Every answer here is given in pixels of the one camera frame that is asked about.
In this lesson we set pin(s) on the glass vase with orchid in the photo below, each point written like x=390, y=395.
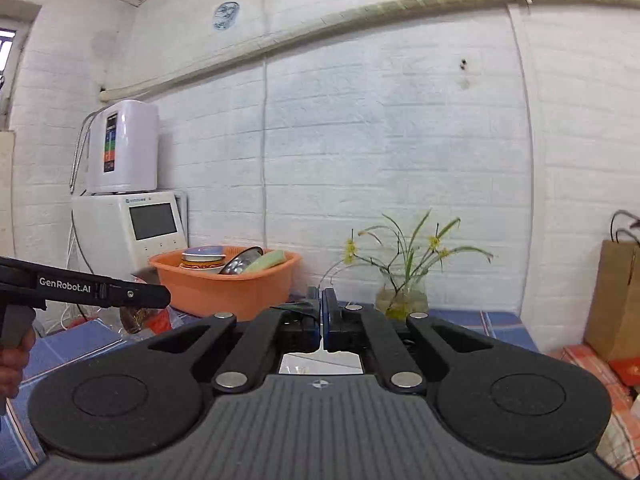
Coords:
x=403, y=259

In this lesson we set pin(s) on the white water purifier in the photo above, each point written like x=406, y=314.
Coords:
x=117, y=150

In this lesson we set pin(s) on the orange brown snack packet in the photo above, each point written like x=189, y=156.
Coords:
x=135, y=320

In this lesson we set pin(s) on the orange plaid cushion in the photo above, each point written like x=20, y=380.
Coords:
x=619, y=445

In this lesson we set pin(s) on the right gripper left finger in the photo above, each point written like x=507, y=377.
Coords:
x=234, y=356

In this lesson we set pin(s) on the person left hand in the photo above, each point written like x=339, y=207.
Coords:
x=13, y=363

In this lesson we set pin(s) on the blue plaid tablecloth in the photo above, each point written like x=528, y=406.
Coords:
x=20, y=448

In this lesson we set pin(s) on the brown paper bag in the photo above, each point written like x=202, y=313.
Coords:
x=612, y=328

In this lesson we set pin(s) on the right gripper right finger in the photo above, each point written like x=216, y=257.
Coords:
x=407, y=355

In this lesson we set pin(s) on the orange plastic basin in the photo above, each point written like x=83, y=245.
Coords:
x=203, y=294

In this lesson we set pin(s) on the white screen appliance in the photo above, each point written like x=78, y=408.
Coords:
x=118, y=234

